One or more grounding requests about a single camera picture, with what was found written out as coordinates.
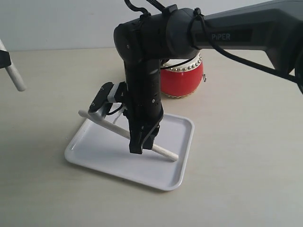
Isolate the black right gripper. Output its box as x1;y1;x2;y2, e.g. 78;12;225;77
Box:
124;60;163;154

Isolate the wooden drumstick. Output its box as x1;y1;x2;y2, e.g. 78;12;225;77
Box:
78;110;178;161
5;62;27;92

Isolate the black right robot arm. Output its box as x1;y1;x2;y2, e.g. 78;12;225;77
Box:
114;0;303;154

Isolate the white plastic tray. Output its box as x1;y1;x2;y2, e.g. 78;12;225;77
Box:
64;113;195;192

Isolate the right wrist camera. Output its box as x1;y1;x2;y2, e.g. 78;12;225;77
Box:
88;82;126;121

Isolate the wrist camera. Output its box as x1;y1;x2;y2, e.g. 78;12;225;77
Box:
88;82;126;121
0;40;12;69

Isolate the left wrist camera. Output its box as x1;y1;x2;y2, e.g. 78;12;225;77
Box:
0;40;12;69

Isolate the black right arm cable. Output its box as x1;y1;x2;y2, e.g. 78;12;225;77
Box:
124;0;303;95

